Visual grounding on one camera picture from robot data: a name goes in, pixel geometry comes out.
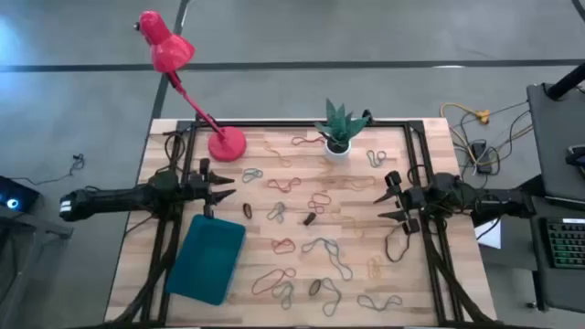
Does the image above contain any black power brick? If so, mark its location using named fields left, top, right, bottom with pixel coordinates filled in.
left=470, top=140, right=494, bottom=175

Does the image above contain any black diagonal bar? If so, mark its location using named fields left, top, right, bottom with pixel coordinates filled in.
left=470, top=175, right=548, bottom=228

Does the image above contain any teal plastic bin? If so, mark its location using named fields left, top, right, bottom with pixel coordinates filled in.
left=164, top=213, right=248, bottom=307

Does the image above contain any grey teal rubber band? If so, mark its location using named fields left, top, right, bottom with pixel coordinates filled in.
left=266, top=201, right=288, bottom=225
left=365, top=149, right=389, bottom=169
left=271, top=280, right=296, bottom=311

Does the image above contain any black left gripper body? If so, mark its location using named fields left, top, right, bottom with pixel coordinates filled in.
left=182, top=157, right=216, bottom=218

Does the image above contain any large red rubber band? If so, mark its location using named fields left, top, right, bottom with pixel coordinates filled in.
left=250, top=267, right=298, bottom=296

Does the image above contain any thin black floor cable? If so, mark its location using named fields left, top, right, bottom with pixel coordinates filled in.
left=9, top=153, right=86, bottom=186

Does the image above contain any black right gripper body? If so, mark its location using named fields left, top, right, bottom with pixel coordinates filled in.
left=385, top=169, right=431, bottom=236

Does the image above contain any dark grey keyboard desk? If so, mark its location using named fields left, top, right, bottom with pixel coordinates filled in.
left=525, top=195, right=585, bottom=314

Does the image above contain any yellow cable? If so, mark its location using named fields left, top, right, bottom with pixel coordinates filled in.
left=439, top=101, right=535, bottom=168

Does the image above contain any black pole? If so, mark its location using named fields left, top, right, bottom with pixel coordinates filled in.
left=546, top=61, right=585, bottom=101

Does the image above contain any red desk lamp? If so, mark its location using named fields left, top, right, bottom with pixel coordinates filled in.
left=133, top=9, right=249, bottom=164

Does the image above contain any green plant in white pot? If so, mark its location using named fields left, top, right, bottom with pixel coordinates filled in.
left=313, top=97, right=371, bottom=165

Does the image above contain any long yellow rubber band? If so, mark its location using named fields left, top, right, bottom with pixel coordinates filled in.
left=318, top=175, right=378, bottom=193

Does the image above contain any black backlit keyboard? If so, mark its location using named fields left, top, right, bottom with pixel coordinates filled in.
left=543, top=217, right=585, bottom=271

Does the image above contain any white paper sheet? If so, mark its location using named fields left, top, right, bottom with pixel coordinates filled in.
left=473, top=218, right=503, bottom=250

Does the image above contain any black device with blue light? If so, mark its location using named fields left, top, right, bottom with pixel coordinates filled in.
left=0, top=175, right=41, bottom=214

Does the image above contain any long teal rubber band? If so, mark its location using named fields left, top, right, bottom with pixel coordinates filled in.
left=300, top=236, right=355, bottom=282

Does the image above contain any thin red rubber band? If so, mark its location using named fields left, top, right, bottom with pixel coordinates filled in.
left=291, top=135, right=326, bottom=148

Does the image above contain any dark grey side table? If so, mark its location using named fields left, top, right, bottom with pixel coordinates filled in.
left=525, top=81, right=585, bottom=212

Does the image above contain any grey metal stand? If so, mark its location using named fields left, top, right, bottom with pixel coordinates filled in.
left=0, top=212, right=74, bottom=329

